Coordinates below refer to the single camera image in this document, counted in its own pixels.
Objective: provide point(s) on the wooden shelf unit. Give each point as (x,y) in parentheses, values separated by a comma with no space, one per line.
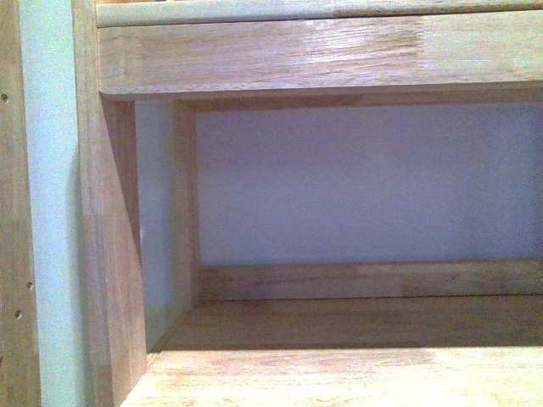
(353,185)
(20,372)

